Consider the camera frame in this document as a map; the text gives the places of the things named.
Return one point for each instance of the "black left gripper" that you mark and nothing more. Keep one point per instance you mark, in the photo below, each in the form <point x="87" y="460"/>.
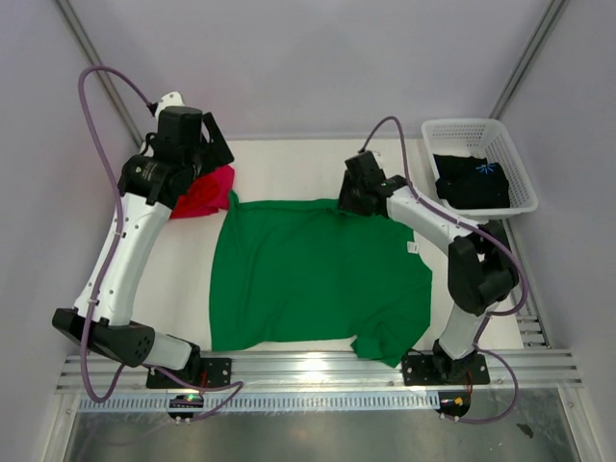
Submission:
<point x="217" y="151"/>

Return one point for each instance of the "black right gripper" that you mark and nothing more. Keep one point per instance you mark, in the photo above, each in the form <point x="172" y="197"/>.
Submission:
<point x="345" y="201"/>

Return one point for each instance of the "green t shirt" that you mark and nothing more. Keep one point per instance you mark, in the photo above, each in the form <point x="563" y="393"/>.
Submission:
<point x="304" y="271"/>

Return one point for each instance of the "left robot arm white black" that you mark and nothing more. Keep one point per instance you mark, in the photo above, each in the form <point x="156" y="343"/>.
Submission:
<point x="101" y="316"/>

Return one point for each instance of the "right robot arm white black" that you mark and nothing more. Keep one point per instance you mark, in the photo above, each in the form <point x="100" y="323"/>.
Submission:
<point x="480" y="270"/>

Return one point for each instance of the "red folded t shirt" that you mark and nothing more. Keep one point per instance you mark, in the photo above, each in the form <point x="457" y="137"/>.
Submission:
<point x="199" y="201"/>

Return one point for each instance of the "black t shirt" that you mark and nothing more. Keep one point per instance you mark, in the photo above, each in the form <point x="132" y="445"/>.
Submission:
<point x="471" y="183"/>

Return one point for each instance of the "white plastic basket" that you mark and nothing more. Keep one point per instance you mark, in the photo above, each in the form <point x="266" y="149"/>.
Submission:
<point x="481" y="138"/>

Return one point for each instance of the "right black controller board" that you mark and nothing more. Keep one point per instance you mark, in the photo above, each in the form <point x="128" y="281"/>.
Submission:
<point x="453" y="405"/>

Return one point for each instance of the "black controller board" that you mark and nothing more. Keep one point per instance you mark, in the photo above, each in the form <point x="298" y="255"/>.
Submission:
<point x="186" y="406"/>
<point x="453" y="405"/>

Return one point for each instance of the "left black controller board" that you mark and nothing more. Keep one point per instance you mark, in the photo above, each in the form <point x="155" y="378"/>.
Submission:
<point x="186" y="406"/>

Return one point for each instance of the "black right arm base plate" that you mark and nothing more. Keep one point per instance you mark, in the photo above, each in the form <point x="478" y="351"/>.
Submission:
<point x="427" y="369"/>

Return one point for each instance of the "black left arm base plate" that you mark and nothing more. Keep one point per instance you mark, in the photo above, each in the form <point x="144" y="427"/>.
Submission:
<point x="202" y="372"/>

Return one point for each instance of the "aluminium mounting rail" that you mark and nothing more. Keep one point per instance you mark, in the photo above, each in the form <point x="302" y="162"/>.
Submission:
<point x="320" y="371"/>

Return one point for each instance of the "grey slotted cable duct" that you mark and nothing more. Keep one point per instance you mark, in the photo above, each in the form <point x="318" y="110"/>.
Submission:
<point x="275" y="402"/>

